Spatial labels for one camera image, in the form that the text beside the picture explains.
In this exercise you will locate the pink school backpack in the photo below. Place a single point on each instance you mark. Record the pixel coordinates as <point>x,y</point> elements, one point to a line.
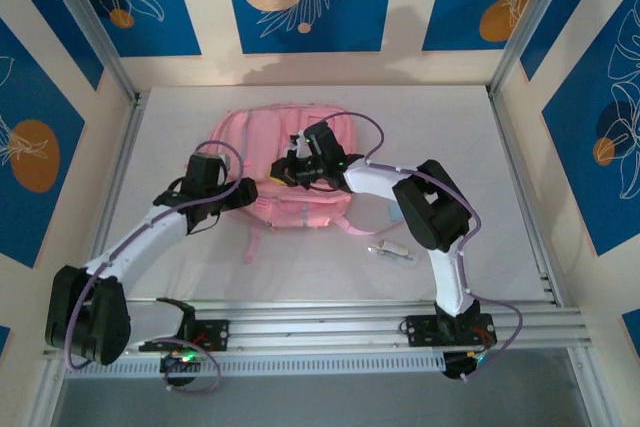
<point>265,132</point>

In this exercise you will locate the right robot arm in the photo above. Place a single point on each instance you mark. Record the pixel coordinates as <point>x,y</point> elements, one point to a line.
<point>450,282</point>

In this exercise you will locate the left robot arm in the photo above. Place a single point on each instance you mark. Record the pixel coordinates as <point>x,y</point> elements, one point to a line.
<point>140,239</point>

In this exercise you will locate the black controller box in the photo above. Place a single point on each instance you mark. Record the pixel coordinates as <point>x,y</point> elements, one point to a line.
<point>177,364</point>
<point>457,364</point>

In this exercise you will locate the aluminium side rail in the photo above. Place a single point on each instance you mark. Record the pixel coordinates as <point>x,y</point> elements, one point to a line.
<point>505,132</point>
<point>124,147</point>

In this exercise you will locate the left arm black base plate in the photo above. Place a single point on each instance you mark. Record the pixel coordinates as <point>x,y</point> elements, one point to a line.
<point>217,334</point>

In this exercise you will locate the aluminium crossbeam rail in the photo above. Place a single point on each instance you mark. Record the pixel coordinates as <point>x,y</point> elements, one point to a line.
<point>320,329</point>

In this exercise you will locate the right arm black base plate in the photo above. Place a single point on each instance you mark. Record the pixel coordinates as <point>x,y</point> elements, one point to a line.
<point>417,329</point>

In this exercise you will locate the aluminium frame post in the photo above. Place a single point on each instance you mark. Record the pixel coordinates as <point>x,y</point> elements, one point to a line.
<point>526,22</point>
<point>91,22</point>

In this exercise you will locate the aluminium frame leg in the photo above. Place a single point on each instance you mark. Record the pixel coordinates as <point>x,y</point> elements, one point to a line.
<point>590,392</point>
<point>47,392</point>

